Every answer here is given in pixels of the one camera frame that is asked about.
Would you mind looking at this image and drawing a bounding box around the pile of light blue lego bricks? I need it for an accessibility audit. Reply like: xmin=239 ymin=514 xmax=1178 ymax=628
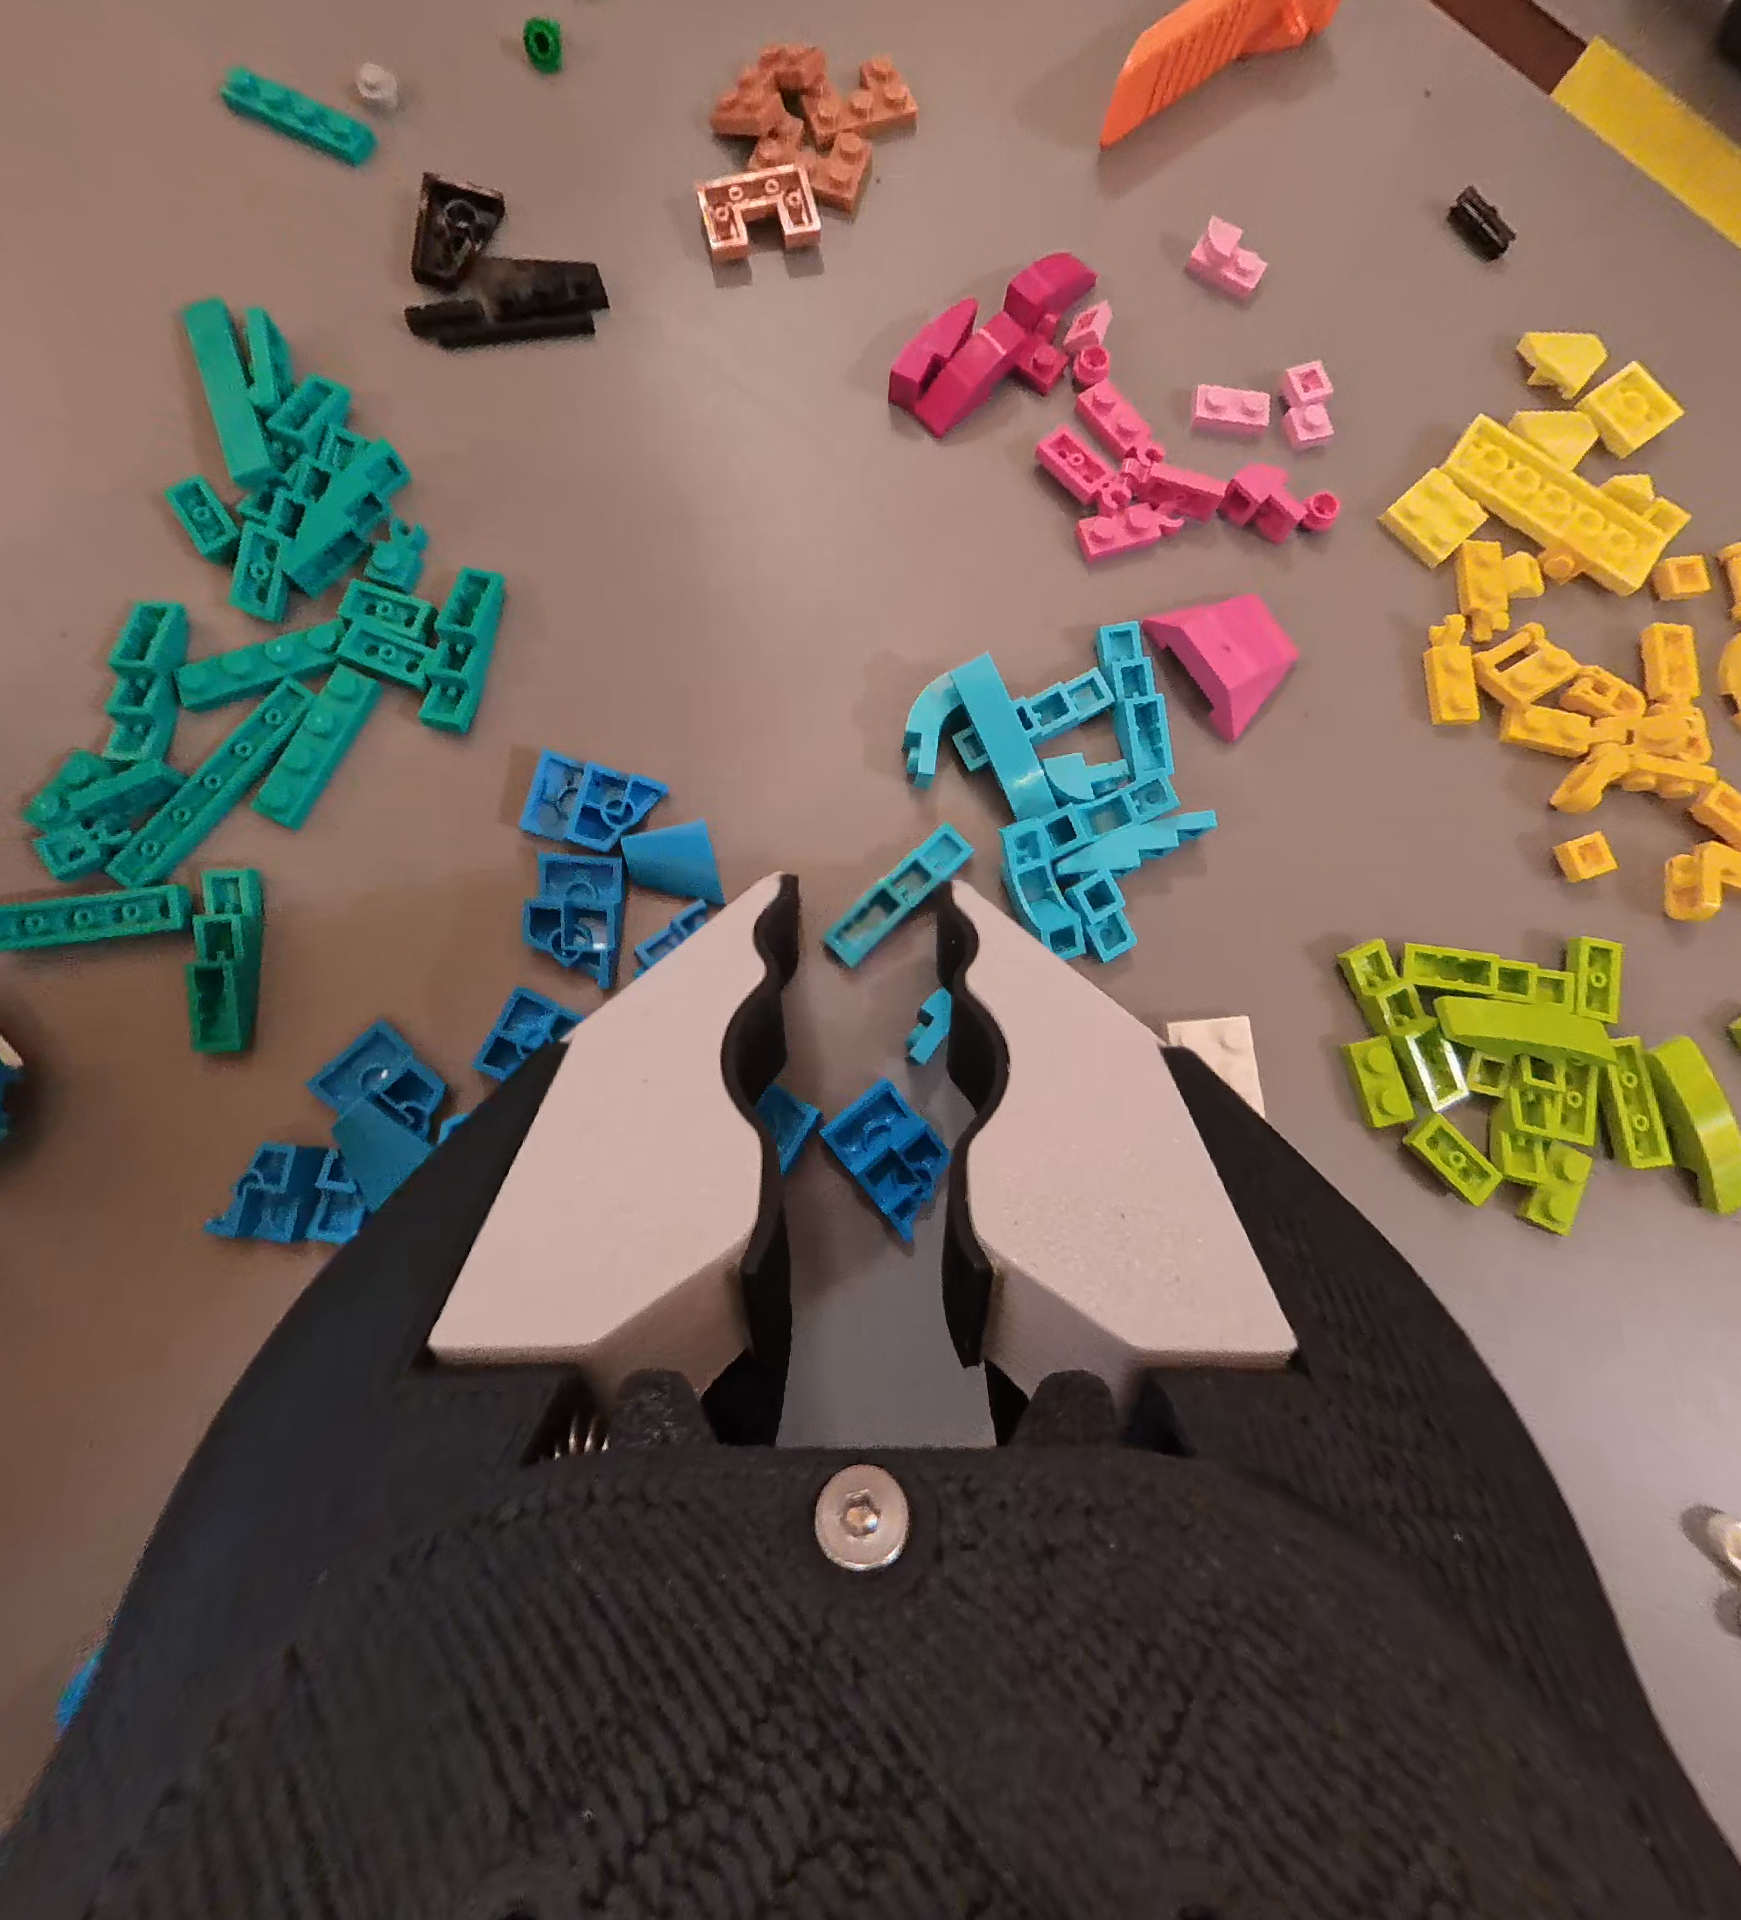
xmin=822 ymin=622 xmax=1220 ymax=1066

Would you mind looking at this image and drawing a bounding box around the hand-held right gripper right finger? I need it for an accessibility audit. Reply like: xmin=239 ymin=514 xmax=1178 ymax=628
xmin=934 ymin=876 xmax=1300 ymax=1448

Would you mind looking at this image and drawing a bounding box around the pile of teal lego bricks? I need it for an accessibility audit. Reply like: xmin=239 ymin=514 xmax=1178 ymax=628
xmin=0 ymin=297 xmax=509 ymax=1055

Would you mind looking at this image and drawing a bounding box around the teal lego plate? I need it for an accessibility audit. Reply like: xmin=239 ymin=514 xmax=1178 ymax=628
xmin=219 ymin=62 xmax=378 ymax=168

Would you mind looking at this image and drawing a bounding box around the white lego plate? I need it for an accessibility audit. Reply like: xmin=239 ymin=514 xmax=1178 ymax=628
xmin=1165 ymin=1014 xmax=1267 ymax=1122

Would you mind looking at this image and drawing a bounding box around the pile of magenta lego bricks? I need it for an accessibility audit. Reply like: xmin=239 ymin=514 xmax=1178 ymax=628
xmin=888 ymin=252 xmax=1345 ymax=565

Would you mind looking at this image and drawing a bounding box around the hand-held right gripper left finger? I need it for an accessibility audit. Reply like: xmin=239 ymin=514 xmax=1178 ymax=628
xmin=428 ymin=870 xmax=806 ymax=1448

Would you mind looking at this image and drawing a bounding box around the orange lego brick separator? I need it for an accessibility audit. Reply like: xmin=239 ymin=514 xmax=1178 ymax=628
xmin=1098 ymin=0 xmax=1346 ymax=151

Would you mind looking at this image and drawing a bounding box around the black lego wedge piece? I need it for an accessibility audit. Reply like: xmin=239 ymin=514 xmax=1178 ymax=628
xmin=406 ymin=170 xmax=509 ymax=289

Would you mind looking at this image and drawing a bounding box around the large magenta lego slope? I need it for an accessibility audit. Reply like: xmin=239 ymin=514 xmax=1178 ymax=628
xmin=1142 ymin=592 xmax=1301 ymax=742

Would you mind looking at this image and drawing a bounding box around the pile of yellow lego bricks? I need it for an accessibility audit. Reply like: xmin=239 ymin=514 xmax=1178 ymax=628
xmin=1379 ymin=329 xmax=1741 ymax=923

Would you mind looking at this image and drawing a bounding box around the pile of lime lego bricks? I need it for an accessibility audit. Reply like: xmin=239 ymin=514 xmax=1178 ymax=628
xmin=1337 ymin=936 xmax=1741 ymax=1236

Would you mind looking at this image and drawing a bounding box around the pile of salmon lego bricks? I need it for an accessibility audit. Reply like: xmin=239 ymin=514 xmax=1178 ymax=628
xmin=692 ymin=42 xmax=920 ymax=270

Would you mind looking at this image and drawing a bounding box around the pile of dark blue lego bricks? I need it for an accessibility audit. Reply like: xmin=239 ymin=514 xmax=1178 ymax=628
xmin=202 ymin=747 xmax=951 ymax=1248

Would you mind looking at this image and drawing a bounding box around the yellow tape strip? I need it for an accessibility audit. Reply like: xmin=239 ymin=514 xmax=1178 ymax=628
xmin=1549 ymin=36 xmax=1741 ymax=325

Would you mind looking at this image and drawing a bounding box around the black lego plate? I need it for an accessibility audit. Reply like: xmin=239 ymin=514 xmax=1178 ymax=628
xmin=404 ymin=259 xmax=612 ymax=350

